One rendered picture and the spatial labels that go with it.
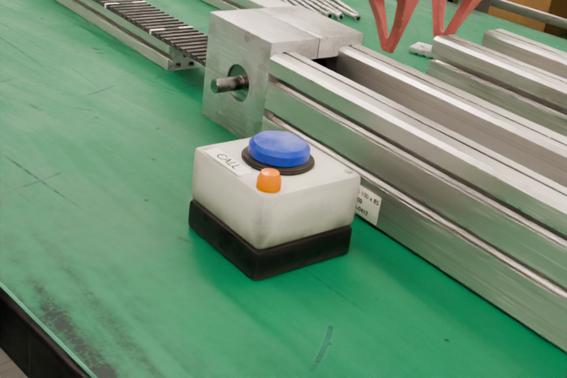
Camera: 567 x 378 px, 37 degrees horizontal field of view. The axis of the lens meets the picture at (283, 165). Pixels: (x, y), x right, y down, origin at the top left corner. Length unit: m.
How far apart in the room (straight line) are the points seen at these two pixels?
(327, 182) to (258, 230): 0.06
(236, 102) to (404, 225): 0.21
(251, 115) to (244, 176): 0.19
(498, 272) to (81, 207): 0.28
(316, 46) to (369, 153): 0.14
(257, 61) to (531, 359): 0.32
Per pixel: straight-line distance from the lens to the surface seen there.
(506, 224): 0.53
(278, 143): 0.54
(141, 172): 0.65
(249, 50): 0.70
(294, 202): 0.52
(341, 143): 0.62
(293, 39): 0.69
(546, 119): 0.74
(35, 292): 0.51
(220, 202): 0.54
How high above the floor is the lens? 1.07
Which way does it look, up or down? 25 degrees down
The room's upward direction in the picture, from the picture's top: 8 degrees clockwise
